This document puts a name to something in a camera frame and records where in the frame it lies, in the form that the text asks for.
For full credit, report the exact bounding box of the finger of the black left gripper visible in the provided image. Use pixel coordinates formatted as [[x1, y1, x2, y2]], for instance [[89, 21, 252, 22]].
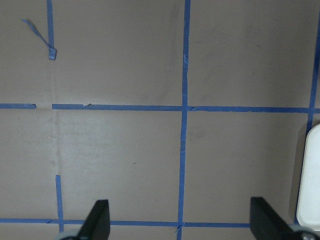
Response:
[[76, 199, 111, 240]]

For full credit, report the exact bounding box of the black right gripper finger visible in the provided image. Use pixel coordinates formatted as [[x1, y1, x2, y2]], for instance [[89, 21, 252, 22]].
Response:
[[249, 197, 295, 240]]

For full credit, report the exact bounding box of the white tray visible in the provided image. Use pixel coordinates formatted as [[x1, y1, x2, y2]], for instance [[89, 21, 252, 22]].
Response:
[[296, 124, 320, 231]]

